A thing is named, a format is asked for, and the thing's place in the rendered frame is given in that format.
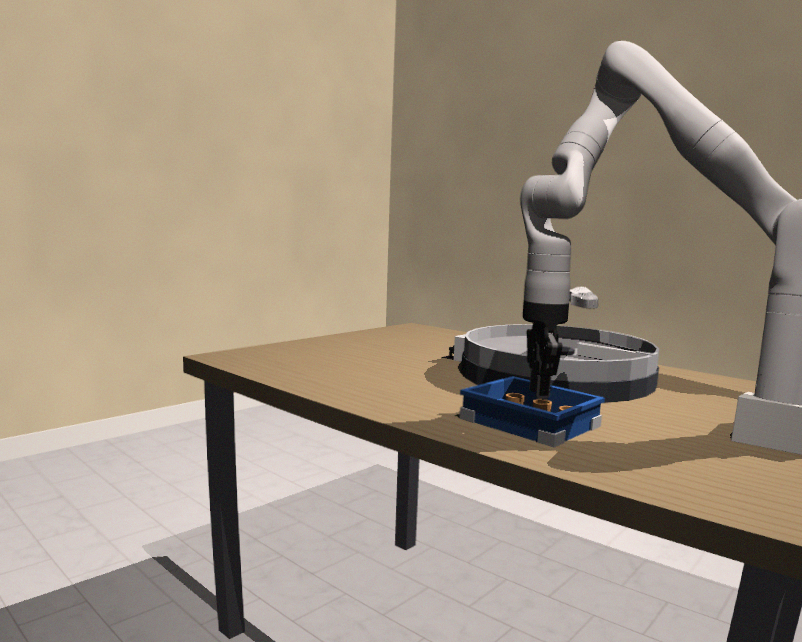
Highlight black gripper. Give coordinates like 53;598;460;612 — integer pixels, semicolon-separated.
522;300;569;399

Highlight blue crate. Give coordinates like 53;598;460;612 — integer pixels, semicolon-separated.
459;376;605;447

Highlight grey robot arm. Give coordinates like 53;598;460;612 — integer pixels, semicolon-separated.
520;41;802;405

